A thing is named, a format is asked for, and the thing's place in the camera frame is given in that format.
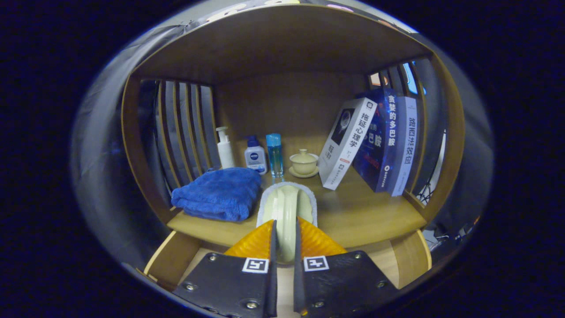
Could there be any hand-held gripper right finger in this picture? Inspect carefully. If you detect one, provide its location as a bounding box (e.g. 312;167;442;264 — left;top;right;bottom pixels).
293;216;400;318

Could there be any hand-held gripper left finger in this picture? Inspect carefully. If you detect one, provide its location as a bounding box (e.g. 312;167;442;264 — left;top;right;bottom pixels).
172;219;279;318

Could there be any pale green handled scrub brush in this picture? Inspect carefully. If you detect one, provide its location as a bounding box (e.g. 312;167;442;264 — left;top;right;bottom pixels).
256;182;318;265

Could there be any wooden countertop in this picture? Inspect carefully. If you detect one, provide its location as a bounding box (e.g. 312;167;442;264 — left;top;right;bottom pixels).
167;166;428;249

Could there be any wooden cabinet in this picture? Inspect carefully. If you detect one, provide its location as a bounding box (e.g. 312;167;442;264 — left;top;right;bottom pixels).
121;4;466;292

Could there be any folded blue towel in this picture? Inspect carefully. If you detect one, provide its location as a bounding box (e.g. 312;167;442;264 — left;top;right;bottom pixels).
171;167;262;222

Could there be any beige saucer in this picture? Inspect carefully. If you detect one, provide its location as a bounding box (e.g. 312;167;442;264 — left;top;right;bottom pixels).
289;166;320;179

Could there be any beige lidded teacup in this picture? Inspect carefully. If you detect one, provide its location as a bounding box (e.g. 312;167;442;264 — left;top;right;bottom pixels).
290;149;319;174

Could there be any white bottle with blue cap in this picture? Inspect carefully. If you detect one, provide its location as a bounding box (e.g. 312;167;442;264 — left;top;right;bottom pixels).
244;135;268;175

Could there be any clear blue bottle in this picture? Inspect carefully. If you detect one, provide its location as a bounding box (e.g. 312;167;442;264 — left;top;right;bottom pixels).
266;133;284;178

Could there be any white pump bottle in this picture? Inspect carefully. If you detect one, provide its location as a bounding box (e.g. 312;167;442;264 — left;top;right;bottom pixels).
215;127;236;170

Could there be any white book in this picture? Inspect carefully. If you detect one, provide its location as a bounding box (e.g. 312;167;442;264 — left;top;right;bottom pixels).
318;97;378;191

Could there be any black backdrop stand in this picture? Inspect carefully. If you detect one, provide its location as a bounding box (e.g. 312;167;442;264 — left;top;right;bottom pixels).
417;179;436;206

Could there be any dark blue book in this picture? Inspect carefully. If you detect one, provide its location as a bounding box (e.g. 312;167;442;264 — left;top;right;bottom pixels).
352;87;400;193

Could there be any light blue book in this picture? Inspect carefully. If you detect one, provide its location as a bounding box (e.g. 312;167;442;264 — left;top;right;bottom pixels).
388;96;418;197

